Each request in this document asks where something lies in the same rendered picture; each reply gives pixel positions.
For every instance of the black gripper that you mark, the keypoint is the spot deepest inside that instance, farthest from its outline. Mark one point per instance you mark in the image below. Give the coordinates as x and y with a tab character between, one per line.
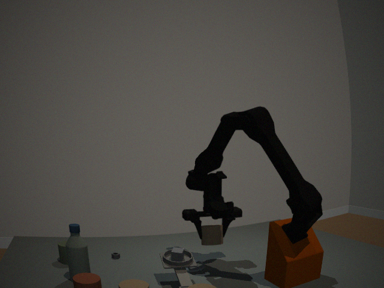
194	216

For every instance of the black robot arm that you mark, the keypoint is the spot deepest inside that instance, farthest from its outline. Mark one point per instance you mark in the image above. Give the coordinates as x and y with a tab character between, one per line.
304	199

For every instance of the grey bottle with blue cap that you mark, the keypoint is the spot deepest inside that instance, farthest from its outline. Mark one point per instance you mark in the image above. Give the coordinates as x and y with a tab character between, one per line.
77	252

